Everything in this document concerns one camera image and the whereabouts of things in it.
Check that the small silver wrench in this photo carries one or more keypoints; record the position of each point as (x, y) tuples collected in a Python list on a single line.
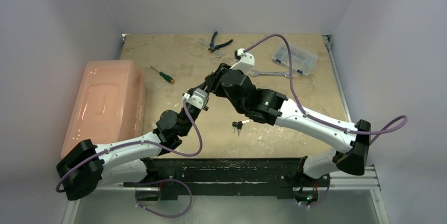
[(217, 53)]

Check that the large silver wrench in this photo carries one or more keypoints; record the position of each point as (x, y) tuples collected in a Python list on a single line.
[(258, 73)]

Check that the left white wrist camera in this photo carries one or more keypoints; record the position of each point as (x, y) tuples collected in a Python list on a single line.
[(198, 99)]

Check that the green handled screwdriver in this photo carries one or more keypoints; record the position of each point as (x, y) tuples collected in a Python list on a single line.
[(165, 76)]

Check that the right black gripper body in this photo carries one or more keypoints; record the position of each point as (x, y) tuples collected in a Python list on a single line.
[(216, 78)]

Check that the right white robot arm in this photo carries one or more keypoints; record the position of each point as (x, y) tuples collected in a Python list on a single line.
[(349, 141)]

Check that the clear plastic organizer box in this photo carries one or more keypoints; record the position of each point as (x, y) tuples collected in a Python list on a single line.
[(303, 61)]

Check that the black key bunch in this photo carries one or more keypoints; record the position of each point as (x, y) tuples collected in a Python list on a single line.
[(237, 126)]

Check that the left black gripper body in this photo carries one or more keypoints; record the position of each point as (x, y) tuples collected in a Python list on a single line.
[(188, 115)]

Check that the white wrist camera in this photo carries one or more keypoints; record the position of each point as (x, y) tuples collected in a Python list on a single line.
[(198, 99), (245, 61)]

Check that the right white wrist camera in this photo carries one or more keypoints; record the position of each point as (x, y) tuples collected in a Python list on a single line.
[(245, 61)]

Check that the pink plastic storage box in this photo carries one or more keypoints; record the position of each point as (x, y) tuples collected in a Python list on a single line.
[(109, 104)]

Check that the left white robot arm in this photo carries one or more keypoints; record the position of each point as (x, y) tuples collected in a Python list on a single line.
[(82, 169)]

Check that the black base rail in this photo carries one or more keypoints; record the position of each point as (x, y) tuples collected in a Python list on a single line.
[(262, 177)]

